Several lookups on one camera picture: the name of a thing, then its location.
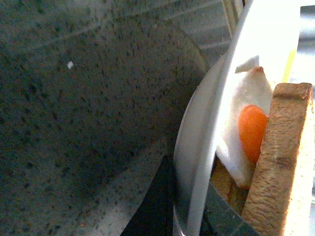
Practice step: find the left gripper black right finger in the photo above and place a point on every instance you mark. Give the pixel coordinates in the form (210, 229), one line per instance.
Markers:
(220, 219)

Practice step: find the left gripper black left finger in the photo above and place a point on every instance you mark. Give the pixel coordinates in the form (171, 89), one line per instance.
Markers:
(154, 217)

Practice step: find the yellow bear tray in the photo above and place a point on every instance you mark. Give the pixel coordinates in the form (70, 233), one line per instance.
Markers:
(288, 66)

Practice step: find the bread slice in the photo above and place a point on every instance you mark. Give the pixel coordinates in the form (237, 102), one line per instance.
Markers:
(279, 199)
(235, 195)

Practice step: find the fried egg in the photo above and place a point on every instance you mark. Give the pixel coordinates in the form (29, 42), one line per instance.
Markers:
(245, 116)

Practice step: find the white round plate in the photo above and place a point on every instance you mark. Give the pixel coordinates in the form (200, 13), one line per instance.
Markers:
(264, 34)

